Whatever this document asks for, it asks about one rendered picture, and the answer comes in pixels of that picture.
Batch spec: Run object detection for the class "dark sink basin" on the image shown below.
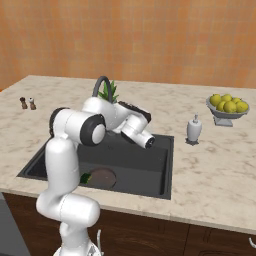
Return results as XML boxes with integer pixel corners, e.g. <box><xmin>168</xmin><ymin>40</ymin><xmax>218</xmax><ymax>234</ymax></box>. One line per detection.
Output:
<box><xmin>17</xmin><ymin>128</ymin><xmax>175</xmax><ymax>201</ymax></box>

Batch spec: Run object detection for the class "round brown pan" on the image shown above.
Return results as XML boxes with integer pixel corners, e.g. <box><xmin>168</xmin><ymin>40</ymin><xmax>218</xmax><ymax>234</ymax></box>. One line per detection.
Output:
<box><xmin>86</xmin><ymin>167</ymin><xmax>118</xmax><ymax>190</ymax></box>

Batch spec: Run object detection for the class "green and yellow sponge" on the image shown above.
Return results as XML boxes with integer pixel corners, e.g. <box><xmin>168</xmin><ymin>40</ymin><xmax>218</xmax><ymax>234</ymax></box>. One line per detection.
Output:
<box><xmin>79</xmin><ymin>172</ymin><xmax>93</xmax><ymax>185</ymax></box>

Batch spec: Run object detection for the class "green potted plant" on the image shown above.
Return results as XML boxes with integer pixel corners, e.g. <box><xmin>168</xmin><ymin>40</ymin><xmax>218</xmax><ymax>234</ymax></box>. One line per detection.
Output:
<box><xmin>97</xmin><ymin>80</ymin><xmax>120</xmax><ymax>104</ymax></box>

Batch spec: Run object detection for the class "dark grey curved tap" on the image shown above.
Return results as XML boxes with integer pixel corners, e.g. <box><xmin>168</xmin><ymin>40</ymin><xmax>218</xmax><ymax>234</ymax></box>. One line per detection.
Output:
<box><xmin>92</xmin><ymin>75</ymin><xmax>113</xmax><ymax>98</ymax></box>

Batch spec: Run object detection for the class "white soap dispenser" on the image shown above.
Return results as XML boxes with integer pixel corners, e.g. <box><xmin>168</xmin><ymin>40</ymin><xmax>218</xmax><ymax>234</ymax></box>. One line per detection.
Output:
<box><xmin>185</xmin><ymin>113</ymin><xmax>203</xmax><ymax>146</ymax></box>

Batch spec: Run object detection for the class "grey fruit bowl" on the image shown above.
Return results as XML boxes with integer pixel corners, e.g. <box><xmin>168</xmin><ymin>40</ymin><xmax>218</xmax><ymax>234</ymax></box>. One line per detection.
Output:
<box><xmin>205</xmin><ymin>96</ymin><xmax>251</xmax><ymax>127</ymax></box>

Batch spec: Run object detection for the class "wide dark wood cupboard door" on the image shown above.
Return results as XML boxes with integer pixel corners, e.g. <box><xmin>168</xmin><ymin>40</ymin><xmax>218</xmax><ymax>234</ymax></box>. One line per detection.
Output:
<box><xmin>2</xmin><ymin>192</ymin><xmax>192</xmax><ymax>256</ymax></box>

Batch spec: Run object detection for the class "narrow dark wood cupboard door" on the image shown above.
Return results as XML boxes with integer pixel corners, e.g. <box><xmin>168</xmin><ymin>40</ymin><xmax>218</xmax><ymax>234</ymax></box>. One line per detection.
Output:
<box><xmin>188</xmin><ymin>223</ymin><xmax>256</xmax><ymax>256</ymax></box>

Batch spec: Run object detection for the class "grey appliance front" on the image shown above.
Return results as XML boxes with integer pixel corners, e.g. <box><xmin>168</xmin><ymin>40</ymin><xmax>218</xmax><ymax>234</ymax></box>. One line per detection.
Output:
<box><xmin>0</xmin><ymin>192</ymin><xmax>32</xmax><ymax>256</ymax></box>

